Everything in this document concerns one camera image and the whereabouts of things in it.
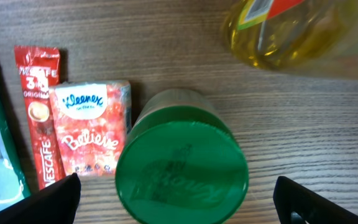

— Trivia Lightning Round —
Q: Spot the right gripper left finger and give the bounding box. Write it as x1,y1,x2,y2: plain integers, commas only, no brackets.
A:
0,173,81,224

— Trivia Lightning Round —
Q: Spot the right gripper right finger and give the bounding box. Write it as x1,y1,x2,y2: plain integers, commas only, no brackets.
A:
273,176,358,224

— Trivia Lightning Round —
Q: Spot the green lid jar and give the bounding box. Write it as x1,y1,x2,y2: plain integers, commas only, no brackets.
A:
115,89,249,223

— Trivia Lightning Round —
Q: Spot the red Nescafe coffee stick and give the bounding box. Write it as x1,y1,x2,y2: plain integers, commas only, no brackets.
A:
14,45,65,189

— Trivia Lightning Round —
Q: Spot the yellow Vim dish soap bottle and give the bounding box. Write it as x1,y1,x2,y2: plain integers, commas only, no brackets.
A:
223,0,358,80

